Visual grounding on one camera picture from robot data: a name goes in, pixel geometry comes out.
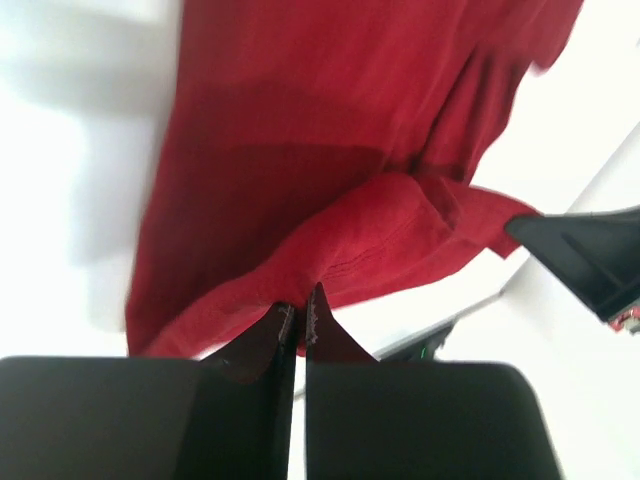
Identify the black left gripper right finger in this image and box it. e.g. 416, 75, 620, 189
305, 285, 561, 479

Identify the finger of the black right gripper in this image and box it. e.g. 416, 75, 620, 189
505, 206, 639, 322

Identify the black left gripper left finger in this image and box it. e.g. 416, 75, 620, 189
1, 304, 296, 479

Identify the dark red t shirt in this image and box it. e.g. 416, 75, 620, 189
125, 1, 581, 357

